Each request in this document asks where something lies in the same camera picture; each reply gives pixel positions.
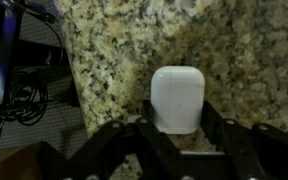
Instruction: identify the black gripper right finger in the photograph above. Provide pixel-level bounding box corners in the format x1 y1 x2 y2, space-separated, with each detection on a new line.
197 100 288 180

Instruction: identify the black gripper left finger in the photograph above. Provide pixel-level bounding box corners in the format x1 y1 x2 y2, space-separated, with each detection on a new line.
38 99 182 180

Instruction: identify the white earbuds case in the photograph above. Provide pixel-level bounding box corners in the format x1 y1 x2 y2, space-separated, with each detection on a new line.
150 65 206 135

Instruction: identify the light wooden box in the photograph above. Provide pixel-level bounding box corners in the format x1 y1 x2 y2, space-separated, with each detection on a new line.
0 142 47 180

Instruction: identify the black coiled cable bundle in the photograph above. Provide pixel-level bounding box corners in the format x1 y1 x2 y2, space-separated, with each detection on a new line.
3 68 50 127

